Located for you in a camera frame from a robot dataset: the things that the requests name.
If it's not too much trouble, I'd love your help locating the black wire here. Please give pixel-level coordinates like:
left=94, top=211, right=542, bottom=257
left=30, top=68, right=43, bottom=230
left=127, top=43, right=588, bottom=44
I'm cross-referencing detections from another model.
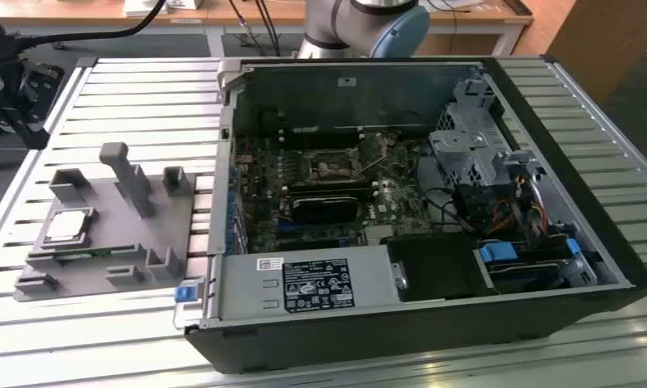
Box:
left=414, top=153, right=477, bottom=236

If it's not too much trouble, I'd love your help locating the square silver CPU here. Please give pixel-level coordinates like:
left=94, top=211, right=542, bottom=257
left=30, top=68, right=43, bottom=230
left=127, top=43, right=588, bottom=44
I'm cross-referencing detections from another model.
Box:
left=40, top=208, right=95, bottom=246

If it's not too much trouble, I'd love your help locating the green RAM stick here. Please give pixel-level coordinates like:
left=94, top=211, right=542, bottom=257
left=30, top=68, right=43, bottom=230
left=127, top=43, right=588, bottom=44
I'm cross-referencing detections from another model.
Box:
left=53, top=249, right=114, bottom=260

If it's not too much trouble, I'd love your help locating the black graphics card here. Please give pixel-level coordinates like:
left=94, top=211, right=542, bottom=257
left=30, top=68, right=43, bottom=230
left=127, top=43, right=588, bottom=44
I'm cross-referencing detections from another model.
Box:
left=289, top=194, right=358, bottom=224

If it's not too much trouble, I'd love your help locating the silver drive cage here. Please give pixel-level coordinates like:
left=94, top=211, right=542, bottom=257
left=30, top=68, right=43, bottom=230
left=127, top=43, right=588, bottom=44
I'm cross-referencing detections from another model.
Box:
left=425, top=78, right=520, bottom=188

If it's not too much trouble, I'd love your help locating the CPU socket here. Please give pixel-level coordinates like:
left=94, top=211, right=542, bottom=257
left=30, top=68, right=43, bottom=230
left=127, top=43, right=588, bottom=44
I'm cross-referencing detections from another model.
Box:
left=306, top=149, right=365, bottom=182

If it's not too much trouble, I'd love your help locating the wooden cabinet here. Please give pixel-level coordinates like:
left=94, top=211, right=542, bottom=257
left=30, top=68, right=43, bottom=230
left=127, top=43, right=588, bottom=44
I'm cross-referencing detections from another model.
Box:
left=537, top=0, right=647, bottom=104

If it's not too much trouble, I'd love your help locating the metal socket cover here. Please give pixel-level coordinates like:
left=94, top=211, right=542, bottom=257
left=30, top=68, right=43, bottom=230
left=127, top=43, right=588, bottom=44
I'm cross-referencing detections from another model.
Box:
left=353, top=131, right=397, bottom=170

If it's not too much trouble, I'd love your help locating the thick black cable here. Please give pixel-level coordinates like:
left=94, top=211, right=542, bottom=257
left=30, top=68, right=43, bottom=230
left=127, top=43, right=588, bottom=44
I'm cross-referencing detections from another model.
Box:
left=18, top=0, right=169, bottom=46

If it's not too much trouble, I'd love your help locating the blue case latch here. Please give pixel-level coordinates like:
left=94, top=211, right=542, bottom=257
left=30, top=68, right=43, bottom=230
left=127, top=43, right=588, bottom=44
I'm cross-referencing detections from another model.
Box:
left=173, top=284, right=201, bottom=303

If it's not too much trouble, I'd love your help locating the green motherboard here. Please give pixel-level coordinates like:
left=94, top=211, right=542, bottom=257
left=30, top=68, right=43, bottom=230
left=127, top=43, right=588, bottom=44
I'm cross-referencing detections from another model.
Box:
left=230, top=133, right=448, bottom=254

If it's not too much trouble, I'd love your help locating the white box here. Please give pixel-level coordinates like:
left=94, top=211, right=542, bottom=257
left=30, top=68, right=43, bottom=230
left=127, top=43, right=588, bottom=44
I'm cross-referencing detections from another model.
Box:
left=123, top=0, right=169, bottom=18

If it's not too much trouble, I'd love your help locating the wooden desk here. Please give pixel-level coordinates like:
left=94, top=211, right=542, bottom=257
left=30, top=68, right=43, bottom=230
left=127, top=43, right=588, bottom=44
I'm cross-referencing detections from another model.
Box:
left=0, top=0, right=534, bottom=57

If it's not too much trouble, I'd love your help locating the blue disk carrier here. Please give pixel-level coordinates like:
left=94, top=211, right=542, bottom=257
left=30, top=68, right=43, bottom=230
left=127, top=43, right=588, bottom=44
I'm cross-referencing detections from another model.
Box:
left=476, top=239, right=520, bottom=264

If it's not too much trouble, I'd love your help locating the grey parts rack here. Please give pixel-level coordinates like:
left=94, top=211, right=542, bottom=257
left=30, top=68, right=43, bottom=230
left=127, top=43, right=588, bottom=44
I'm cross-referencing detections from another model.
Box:
left=11, top=141, right=198, bottom=303

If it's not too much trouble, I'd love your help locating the black open PC case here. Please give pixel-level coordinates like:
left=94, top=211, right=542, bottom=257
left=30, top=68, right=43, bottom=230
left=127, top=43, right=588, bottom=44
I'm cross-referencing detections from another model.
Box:
left=182, top=55, right=647, bottom=376

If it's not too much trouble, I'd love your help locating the grey power supply with label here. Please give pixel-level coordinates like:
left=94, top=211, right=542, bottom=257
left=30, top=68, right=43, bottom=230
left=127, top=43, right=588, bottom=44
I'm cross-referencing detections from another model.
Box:
left=211, top=253, right=401, bottom=321

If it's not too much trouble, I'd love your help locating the coloured wire bundle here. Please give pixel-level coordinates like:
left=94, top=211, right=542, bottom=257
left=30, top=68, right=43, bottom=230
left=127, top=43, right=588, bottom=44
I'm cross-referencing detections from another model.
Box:
left=489, top=196, right=549, bottom=236

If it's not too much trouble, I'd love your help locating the silver chipset heatsink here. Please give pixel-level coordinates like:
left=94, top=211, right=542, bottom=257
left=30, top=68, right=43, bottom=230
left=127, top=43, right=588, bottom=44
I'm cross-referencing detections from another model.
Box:
left=364, top=225, right=393, bottom=245

